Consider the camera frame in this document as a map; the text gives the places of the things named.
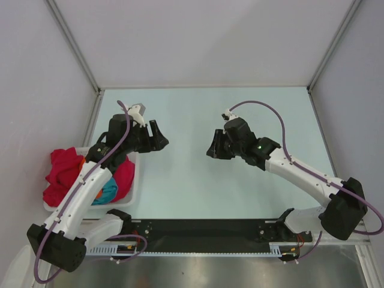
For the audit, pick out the teal t shirt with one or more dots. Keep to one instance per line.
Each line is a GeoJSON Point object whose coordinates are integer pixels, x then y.
{"type": "Point", "coordinates": [107, 193]}

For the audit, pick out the right aluminium corner post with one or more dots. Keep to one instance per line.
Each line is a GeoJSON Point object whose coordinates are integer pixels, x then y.
{"type": "Point", "coordinates": [336, 40]}

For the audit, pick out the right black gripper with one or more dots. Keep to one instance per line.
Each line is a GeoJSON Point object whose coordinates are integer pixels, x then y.
{"type": "Point", "coordinates": [215, 150]}

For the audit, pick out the crimson red t shirt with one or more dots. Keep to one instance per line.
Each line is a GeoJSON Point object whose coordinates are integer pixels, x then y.
{"type": "Point", "coordinates": [65, 170]}

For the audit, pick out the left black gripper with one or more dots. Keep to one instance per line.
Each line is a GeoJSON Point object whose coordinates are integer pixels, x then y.
{"type": "Point", "coordinates": [155, 143]}

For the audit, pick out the white perforated plastic basket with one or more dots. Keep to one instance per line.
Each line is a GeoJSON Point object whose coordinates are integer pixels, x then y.
{"type": "Point", "coordinates": [127, 200]}

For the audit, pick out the aluminium frame rail front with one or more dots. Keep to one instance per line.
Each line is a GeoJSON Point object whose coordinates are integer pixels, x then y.
{"type": "Point", "coordinates": [354, 238]}

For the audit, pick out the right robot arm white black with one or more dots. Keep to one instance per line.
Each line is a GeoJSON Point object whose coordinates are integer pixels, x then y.
{"type": "Point", "coordinates": [340, 208]}

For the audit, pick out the white slotted cable duct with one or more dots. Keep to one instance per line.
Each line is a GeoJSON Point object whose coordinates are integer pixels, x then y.
{"type": "Point", "coordinates": [119, 250]}

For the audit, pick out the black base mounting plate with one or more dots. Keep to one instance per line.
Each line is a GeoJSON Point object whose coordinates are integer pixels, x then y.
{"type": "Point", "coordinates": [213, 231]}

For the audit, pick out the aluminium corner post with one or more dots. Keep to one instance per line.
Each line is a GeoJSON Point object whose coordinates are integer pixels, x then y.
{"type": "Point", "coordinates": [336, 40]}
{"type": "Point", "coordinates": [72, 43]}

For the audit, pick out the left aluminium corner post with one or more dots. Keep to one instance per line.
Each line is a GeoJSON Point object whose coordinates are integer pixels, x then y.
{"type": "Point", "coordinates": [72, 43]}

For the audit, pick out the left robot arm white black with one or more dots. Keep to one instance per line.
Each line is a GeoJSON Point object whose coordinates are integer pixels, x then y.
{"type": "Point", "coordinates": [58, 240]}

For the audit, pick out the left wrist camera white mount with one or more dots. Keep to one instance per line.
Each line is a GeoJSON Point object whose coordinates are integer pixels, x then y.
{"type": "Point", "coordinates": [136, 112]}

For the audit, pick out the orange t shirt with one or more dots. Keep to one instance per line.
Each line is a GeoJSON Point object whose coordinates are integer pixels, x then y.
{"type": "Point", "coordinates": [81, 164]}

